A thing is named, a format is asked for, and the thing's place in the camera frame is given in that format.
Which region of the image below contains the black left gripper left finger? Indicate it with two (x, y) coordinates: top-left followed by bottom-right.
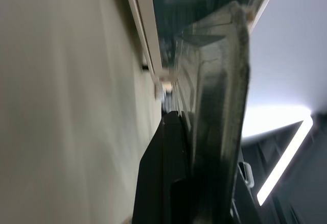
(131, 110), (192, 224)

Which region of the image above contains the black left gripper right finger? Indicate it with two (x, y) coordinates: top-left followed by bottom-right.
(175, 1), (253, 224)

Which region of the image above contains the long white ceiling light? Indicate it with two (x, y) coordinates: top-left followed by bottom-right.
(256, 110), (314, 207)

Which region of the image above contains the white framed window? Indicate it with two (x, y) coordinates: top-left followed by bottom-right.
(122, 0), (282, 87)

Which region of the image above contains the small silver metal bracket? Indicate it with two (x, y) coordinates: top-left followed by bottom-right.
(237, 161), (255, 188)

